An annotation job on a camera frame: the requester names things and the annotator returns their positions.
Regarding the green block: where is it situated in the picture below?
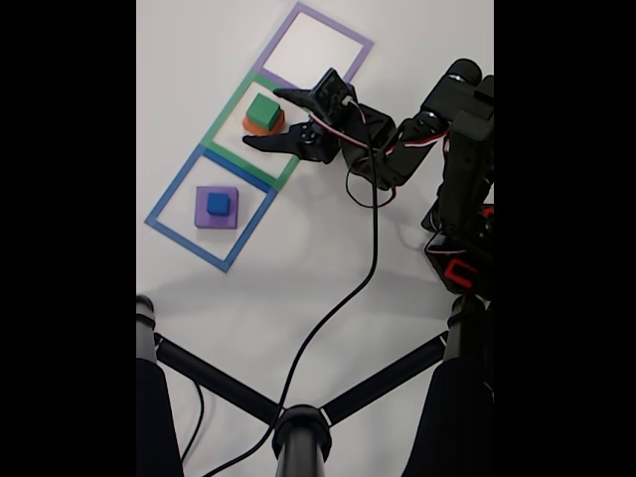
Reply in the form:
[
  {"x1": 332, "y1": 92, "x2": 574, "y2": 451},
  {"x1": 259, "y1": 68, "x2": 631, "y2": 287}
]
[{"x1": 246, "y1": 92, "x2": 282, "y2": 128}]

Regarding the orange block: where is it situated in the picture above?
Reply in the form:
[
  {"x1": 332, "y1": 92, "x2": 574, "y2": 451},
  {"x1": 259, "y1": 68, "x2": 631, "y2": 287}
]
[{"x1": 241, "y1": 109, "x2": 287, "y2": 135}]

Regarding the small blue block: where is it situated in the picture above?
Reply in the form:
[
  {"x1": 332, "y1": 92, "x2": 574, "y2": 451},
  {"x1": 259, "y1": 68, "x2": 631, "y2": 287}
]
[{"x1": 206, "y1": 191, "x2": 233, "y2": 218}]

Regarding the large purple block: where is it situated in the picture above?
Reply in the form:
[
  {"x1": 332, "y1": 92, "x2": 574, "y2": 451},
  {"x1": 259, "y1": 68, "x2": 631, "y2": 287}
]
[{"x1": 194, "y1": 186, "x2": 239, "y2": 230}]

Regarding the green tape square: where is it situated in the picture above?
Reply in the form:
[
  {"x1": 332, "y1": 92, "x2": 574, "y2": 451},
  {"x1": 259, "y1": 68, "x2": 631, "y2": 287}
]
[{"x1": 204, "y1": 69, "x2": 314, "y2": 193}]

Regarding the purple tape square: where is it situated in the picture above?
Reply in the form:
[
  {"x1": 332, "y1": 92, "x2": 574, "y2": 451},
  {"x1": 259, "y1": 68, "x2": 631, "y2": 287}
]
[{"x1": 255, "y1": 1, "x2": 375, "y2": 90}]

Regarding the blue tape square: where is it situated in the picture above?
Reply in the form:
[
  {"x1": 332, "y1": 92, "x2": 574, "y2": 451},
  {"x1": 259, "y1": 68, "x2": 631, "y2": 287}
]
[{"x1": 144, "y1": 143, "x2": 278, "y2": 273}]

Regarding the red table clamp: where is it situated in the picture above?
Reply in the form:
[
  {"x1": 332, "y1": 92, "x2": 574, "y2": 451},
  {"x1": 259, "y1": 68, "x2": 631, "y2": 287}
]
[{"x1": 443, "y1": 257, "x2": 479, "y2": 289}]

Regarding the black tripod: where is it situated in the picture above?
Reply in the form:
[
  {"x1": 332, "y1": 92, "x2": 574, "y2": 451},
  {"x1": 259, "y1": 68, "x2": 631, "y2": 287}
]
[{"x1": 136, "y1": 293, "x2": 495, "y2": 477}]

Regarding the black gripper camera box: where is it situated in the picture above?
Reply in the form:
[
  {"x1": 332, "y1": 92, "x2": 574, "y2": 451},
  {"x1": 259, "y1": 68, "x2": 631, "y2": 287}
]
[{"x1": 310, "y1": 68, "x2": 358, "y2": 124}]

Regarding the red white servo wire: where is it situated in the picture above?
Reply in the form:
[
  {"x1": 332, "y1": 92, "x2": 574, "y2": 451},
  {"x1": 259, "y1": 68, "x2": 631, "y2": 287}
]
[{"x1": 310, "y1": 101, "x2": 451, "y2": 155}]

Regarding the thick black cable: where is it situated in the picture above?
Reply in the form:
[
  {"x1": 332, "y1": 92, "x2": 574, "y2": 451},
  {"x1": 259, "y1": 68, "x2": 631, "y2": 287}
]
[{"x1": 198, "y1": 98, "x2": 380, "y2": 477}]

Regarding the thin black cable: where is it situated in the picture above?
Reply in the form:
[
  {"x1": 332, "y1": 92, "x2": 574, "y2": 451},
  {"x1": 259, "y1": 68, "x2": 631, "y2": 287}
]
[{"x1": 179, "y1": 383, "x2": 206, "y2": 463}]

